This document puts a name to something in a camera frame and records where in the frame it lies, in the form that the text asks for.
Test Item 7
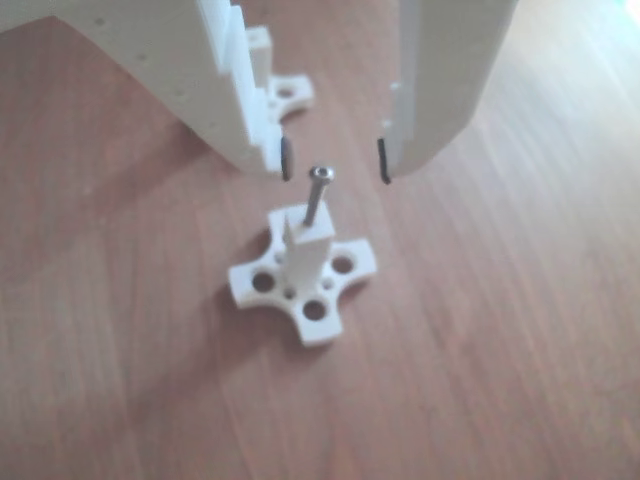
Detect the small silver metal screw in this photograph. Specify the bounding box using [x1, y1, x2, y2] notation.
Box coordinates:
[301, 165, 336, 227]

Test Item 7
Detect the white cross-base post stand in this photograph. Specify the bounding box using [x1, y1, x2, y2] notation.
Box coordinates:
[227, 203, 378, 348]
[244, 27, 317, 122]

